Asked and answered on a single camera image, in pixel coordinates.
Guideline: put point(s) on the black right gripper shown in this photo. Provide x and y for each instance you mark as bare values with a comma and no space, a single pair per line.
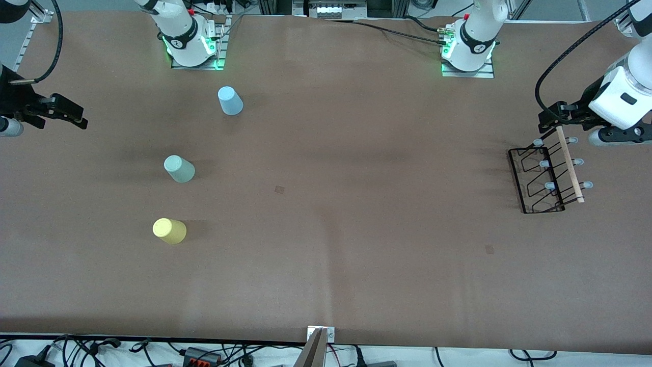
11,95

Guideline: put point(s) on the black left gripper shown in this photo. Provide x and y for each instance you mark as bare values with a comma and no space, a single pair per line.
584,105

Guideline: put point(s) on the pale green plastic cup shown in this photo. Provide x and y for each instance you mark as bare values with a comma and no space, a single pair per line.
179,171

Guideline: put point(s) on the yellow plastic cup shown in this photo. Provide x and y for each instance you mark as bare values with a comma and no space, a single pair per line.
170,232

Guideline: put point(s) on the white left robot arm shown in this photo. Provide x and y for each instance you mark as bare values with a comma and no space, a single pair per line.
476,43

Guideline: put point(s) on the light blue plastic cup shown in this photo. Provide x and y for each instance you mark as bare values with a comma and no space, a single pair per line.
230,102

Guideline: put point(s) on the short aluminium extrusion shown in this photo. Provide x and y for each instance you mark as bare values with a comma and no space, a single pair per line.
519,9
583,9
625,23
43,15

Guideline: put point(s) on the white socket strip with plugs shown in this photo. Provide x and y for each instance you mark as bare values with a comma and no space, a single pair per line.
219,6

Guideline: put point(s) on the white power strip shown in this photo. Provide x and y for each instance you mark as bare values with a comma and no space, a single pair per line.
331,10

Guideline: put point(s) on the black power adapter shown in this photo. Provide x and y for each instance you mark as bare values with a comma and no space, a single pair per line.
33,363

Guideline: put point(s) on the large table cover sheet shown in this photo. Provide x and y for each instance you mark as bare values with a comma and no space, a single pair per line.
356,280

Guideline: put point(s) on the orange lever connector block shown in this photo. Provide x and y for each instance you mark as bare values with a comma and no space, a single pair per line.
201,357

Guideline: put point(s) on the perforated aluminium rail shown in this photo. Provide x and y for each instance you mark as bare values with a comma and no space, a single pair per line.
23,51

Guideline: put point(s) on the aluminium arm base plate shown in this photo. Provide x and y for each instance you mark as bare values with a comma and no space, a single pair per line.
468,74
219,51

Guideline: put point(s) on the dark equipment frame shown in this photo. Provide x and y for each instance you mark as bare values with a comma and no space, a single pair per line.
387,7

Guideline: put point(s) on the small grey metal bracket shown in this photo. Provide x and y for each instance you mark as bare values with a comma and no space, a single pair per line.
331,334

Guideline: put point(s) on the brown slanted post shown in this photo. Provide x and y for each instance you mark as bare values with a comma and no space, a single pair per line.
311,354

